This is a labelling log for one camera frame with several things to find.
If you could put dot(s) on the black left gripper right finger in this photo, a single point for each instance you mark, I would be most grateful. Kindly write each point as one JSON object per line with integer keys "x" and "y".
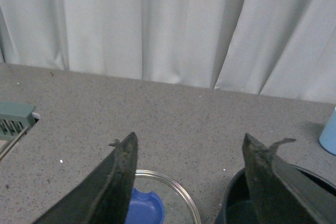
{"x": 280, "y": 193}

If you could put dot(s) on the green slotted appliance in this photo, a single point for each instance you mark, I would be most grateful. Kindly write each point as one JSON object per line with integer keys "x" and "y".
{"x": 16, "y": 120}

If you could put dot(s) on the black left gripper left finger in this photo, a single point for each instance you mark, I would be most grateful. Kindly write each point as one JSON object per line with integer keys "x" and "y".
{"x": 104, "y": 195}

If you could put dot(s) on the light blue plastic cup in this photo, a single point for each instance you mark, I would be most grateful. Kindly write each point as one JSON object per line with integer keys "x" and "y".
{"x": 327, "y": 137}

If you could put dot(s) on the dark blue saucepan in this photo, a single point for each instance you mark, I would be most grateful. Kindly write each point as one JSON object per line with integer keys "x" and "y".
{"x": 237, "y": 205}

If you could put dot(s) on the white pleated curtain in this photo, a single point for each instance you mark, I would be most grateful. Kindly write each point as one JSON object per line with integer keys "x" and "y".
{"x": 282, "y": 48}

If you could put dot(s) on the glass lid with blue knob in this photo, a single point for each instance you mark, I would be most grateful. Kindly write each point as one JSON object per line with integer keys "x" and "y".
{"x": 157, "y": 198}

